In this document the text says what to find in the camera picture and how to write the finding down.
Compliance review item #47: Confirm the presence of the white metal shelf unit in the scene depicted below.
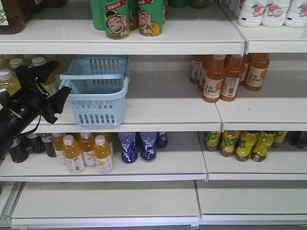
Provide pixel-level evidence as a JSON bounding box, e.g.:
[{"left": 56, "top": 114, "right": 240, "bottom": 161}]
[{"left": 0, "top": 0, "right": 307, "bottom": 230}]

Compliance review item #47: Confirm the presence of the yellow vitamin drink bottle left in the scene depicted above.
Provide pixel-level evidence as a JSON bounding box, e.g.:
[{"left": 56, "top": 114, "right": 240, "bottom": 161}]
[{"left": 62, "top": 135, "right": 85, "bottom": 173}]

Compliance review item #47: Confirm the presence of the light blue plastic basket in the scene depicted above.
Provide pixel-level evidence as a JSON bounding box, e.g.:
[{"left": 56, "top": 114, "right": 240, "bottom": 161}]
[{"left": 60, "top": 55, "right": 130, "bottom": 127}]

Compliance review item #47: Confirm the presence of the yellow lemon tea bottle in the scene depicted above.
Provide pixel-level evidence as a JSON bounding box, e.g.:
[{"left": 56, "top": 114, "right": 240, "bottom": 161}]
[
  {"left": 251, "top": 131, "right": 276, "bottom": 162},
  {"left": 235, "top": 130, "right": 259, "bottom": 162},
  {"left": 220, "top": 130, "right": 241, "bottom": 157},
  {"left": 205, "top": 131, "right": 222, "bottom": 151}
]

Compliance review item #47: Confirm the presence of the yellow vitamin drink bottle right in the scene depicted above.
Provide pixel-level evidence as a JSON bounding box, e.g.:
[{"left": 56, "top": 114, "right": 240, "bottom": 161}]
[{"left": 94, "top": 135, "right": 113, "bottom": 173}]

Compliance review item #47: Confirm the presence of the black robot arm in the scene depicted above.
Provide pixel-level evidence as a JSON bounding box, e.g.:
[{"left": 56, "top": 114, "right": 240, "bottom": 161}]
[{"left": 0, "top": 61, "right": 71, "bottom": 154}]

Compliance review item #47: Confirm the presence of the dark drink bottle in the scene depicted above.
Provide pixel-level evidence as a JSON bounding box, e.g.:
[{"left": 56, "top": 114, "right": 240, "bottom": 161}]
[{"left": 9, "top": 136, "right": 28, "bottom": 163}]

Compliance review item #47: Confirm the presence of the orange juice bottle front right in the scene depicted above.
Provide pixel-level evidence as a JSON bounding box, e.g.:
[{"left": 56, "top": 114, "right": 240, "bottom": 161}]
[{"left": 220, "top": 55, "right": 243, "bottom": 102}]

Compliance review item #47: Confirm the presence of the orange juice bottle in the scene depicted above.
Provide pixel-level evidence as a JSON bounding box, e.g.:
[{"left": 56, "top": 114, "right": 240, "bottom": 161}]
[
  {"left": 202, "top": 55, "right": 226, "bottom": 103},
  {"left": 244, "top": 53, "right": 270, "bottom": 92},
  {"left": 220, "top": 55, "right": 243, "bottom": 102}
]

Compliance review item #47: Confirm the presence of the orange juice bottle rightmost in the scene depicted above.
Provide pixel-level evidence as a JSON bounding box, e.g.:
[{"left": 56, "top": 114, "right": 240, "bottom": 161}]
[{"left": 244, "top": 53, "right": 270, "bottom": 92}]

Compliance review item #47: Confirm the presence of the green cartoon drink can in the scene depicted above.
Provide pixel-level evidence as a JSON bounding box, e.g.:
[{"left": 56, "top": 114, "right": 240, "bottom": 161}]
[
  {"left": 138, "top": 0, "right": 163, "bottom": 36},
  {"left": 103, "top": 0, "right": 130, "bottom": 40}
]

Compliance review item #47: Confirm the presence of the blue sports drink bottle middle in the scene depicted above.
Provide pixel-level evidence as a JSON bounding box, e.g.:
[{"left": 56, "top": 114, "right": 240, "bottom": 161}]
[{"left": 140, "top": 132, "right": 157, "bottom": 162}]

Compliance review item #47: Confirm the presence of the yellow vitamin drink bottle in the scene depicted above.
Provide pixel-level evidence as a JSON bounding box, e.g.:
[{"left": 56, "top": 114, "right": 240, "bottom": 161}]
[
  {"left": 94, "top": 135, "right": 113, "bottom": 173},
  {"left": 62, "top": 135, "right": 85, "bottom": 173}
]

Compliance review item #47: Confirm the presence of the cola bottle red label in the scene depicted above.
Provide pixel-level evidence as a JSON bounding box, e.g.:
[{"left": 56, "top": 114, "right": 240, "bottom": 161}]
[{"left": 289, "top": 131, "right": 307, "bottom": 149}]

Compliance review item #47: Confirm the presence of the blue sports drink bottle back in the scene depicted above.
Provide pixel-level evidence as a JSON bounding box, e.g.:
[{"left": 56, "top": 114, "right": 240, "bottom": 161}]
[{"left": 156, "top": 132, "right": 168, "bottom": 149}]

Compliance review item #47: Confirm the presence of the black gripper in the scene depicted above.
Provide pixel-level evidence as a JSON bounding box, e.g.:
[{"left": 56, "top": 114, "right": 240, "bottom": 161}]
[{"left": 4, "top": 61, "right": 71, "bottom": 129}]

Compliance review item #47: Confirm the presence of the blue sports drink bottle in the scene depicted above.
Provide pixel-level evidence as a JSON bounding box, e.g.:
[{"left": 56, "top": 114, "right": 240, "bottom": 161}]
[
  {"left": 118, "top": 132, "right": 138, "bottom": 164},
  {"left": 156, "top": 132, "right": 168, "bottom": 149},
  {"left": 140, "top": 132, "right": 157, "bottom": 162}
]

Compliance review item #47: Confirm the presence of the blue sports drink bottle left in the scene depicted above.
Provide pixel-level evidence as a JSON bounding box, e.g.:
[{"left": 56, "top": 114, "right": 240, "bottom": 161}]
[{"left": 118, "top": 132, "right": 138, "bottom": 164}]

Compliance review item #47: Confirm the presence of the orange juice bottle front left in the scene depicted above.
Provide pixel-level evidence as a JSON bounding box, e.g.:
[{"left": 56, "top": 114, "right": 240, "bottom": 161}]
[{"left": 202, "top": 55, "right": 226, "bottom": 103}]

